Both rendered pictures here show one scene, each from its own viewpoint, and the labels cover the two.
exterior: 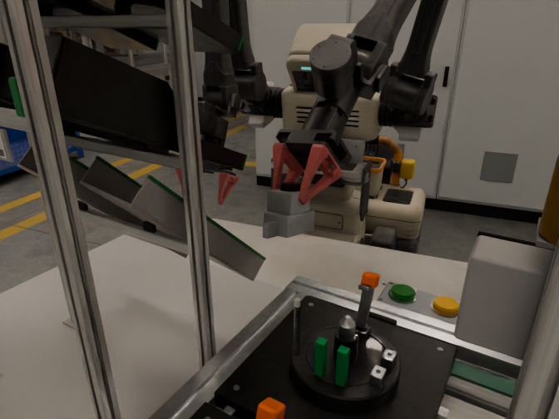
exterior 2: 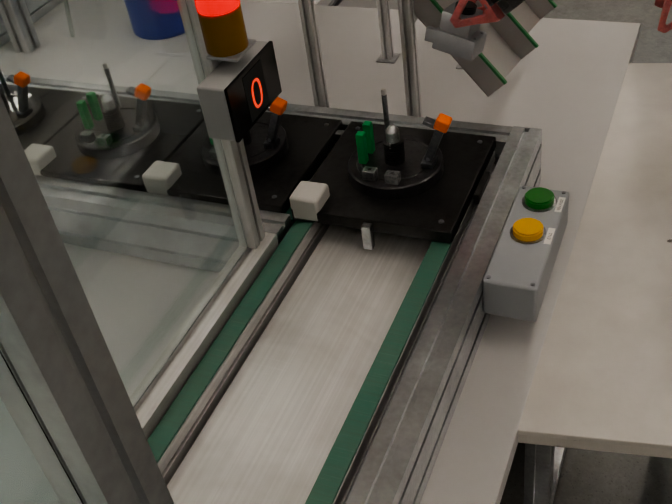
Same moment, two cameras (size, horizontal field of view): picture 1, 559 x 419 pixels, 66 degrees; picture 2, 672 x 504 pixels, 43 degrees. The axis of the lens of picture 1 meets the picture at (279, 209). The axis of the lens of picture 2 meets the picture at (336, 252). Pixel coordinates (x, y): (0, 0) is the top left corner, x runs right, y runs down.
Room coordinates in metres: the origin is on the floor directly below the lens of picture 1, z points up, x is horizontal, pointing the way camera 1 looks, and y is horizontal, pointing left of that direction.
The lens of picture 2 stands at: (0.27, -1.13, 1.70)
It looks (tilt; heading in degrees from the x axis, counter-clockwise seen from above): 40 degrees down; 87
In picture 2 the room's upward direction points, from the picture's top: 9 degrees counter-clockwise
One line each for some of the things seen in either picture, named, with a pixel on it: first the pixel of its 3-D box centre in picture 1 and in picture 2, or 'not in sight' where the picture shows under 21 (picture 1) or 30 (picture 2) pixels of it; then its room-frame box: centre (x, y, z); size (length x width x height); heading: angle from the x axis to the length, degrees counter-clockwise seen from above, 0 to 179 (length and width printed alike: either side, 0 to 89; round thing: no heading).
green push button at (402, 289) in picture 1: (402, 294); (539, 200); (0.61, -0.21, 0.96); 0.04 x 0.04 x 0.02
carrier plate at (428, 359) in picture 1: (343, 372); (396, 176); (0.43, -0.08, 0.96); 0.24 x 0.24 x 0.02; 59
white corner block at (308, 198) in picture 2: not in sight; (310, 201); (0.30, -0.12, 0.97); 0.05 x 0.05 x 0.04; 59
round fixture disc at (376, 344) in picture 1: (344, 362); (395, 165); (0.43, -0.08, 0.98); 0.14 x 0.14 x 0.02
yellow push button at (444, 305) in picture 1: (445, 308); (528, 231); (0.57, -0.27, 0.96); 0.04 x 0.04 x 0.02
